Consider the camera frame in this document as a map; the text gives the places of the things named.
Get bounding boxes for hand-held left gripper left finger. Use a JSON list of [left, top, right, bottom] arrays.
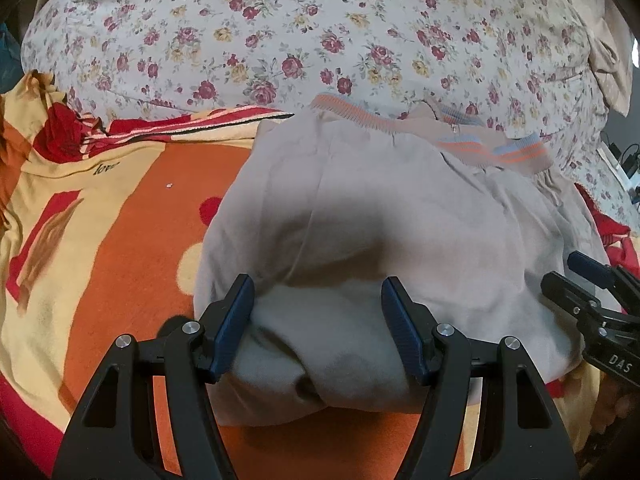
[[52, 274, 256, 480]]

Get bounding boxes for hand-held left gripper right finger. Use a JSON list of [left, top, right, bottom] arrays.
[[381, 276, 583, 480]]

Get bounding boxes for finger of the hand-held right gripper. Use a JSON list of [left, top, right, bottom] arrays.
[[541, 271, 608, 323], [567, 251, 640, 311]]

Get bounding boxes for beige jacket with striped cuffs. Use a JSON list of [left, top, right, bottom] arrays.
[[192, 92, 615, 413]]

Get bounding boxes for person's right hand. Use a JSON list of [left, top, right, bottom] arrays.
[[562, 370, 640, 436]]

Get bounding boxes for orange polka dot printed blanket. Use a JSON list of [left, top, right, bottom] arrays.
[[0, 70, 640, 480]]

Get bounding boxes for beige cloth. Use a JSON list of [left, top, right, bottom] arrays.
[[545, 0, 634, 117]]

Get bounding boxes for floral bed sheet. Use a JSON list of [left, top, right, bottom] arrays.
[[20, 0, 640, 233]]

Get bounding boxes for black charger with cable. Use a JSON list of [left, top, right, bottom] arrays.
[[600, 132, 640, 206]]

